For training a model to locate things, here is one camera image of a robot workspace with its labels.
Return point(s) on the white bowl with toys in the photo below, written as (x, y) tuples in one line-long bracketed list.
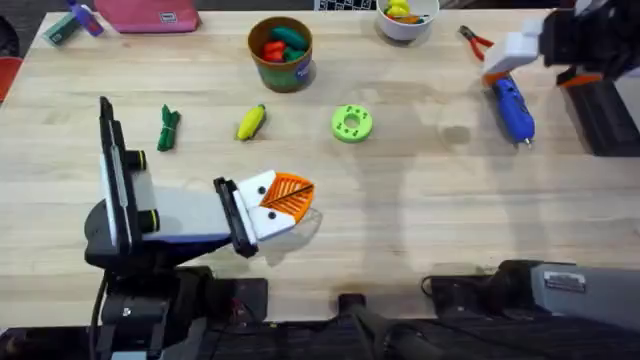
[(406, 27)]

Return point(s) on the yellow corn toy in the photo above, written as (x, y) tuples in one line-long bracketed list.
[(250, 124)]

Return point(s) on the red round object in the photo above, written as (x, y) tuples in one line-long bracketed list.
[(9, 75)]

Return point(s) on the blue electric screwdriver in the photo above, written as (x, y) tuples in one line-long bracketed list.
[(514, 110)]

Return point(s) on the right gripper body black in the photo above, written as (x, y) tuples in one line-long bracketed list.
[(590, 40)]

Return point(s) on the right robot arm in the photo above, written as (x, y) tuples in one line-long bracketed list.
[(580, 295)]

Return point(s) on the black box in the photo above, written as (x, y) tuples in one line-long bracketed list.
[(600, 120)]

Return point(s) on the green disc with holes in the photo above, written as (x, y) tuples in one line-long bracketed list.
[(345, 131)]

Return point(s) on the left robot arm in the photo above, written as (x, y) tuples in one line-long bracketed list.
[(150, 310)]

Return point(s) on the black white checkered board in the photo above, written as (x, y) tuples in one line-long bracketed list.
[(345, 4)]

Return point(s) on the green leafy vegetable toy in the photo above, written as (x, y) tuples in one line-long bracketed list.
[(168, 127)]

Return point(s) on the black upright left wrist plate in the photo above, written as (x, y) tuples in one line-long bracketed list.
[(116, 165)]

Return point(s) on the green small box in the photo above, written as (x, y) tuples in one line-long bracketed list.
[(61, 30)]

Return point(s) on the brown green tub with toys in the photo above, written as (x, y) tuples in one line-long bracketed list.
[(281, 70)]

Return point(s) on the pink zip bag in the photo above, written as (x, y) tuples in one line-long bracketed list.
[(145, 15)]

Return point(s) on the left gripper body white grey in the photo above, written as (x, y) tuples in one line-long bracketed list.
[(190, 215)]

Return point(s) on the blue purple bottle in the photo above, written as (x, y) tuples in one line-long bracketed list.
[(87, 17)]

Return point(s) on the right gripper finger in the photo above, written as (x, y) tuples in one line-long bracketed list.
[(512, 52), (580, 80)]

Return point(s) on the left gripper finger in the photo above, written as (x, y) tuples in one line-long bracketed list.
[(257, 190), (280, 217)]

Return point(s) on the black rail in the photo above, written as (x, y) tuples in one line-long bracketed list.
[(320, 342)]

